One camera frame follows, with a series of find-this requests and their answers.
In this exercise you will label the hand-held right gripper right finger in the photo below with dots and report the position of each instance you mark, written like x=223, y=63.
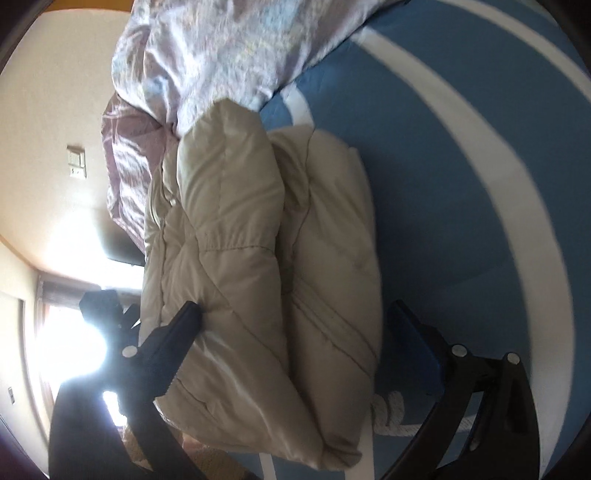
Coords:
x=408, y=341

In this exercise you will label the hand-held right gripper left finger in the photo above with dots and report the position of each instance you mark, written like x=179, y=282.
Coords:
x=182, y=334

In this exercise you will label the white quilted duvet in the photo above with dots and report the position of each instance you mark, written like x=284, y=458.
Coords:
x=258, y=258

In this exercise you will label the window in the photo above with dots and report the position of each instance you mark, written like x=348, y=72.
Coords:
x=74, y=350

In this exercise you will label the black panel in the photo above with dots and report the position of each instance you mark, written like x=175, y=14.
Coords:
x=122, y=247

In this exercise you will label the blue white striped bed sheet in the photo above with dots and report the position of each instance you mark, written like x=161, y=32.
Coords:
x=461, y=194

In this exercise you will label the pink patterned duvet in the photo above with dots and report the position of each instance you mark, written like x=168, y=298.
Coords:
x=207, y=60

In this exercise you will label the small wall plate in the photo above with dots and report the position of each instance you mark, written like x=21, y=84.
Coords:
x=11, y=395

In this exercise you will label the white wall switch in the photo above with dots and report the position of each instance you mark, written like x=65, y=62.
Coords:
x=76, y=161

